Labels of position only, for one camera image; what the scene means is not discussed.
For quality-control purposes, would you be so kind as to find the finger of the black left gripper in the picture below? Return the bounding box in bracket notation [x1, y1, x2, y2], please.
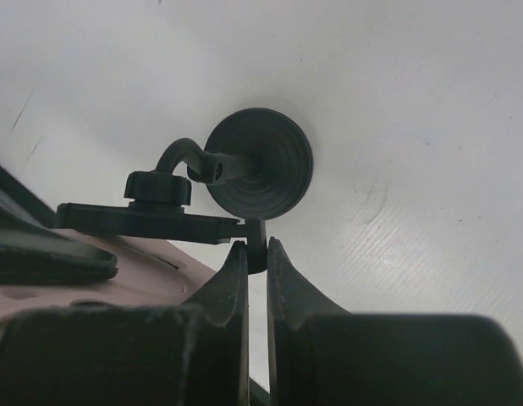
[0, 165, 118, 284]

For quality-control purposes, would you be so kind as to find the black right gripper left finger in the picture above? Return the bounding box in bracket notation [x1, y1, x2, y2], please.
[0, 242, 249, 405]

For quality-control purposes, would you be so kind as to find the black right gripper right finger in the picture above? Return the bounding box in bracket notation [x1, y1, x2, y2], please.
[267, 239, 523, 405]

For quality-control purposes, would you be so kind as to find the phone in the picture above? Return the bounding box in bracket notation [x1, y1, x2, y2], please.
[0, 229, 216, 327]

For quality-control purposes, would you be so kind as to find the black phone stand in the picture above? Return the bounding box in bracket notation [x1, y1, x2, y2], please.
[55, 107, 314, 274]

